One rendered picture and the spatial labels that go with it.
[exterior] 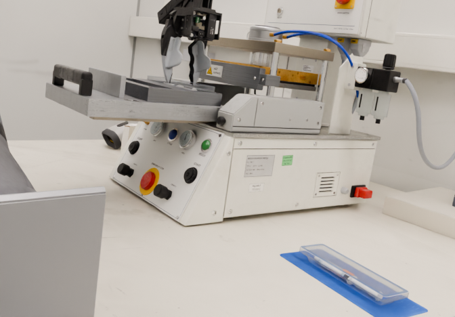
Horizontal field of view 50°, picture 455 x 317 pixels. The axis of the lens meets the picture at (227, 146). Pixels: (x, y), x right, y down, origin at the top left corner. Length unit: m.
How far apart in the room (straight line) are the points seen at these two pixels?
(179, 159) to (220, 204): 0.13
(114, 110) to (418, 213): 0.73
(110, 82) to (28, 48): 1.52
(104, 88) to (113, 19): 1.67
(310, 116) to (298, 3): 0.34
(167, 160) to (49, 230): 0.69
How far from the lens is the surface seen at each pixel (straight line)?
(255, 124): 0.96
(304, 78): 1.10
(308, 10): 1.27
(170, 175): 1.00
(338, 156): 1.15
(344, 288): 0.79
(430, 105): 1.55
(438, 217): 1.20
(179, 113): 0.92
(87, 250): 0.38
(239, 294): 0.71
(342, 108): 1.16
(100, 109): 0.85
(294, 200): 1.08
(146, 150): 1.11
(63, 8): 2.49
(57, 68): 0.98
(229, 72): 1.09
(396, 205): 1.24
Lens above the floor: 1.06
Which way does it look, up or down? 10 degrees down
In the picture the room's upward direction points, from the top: 8 degrees clockwise
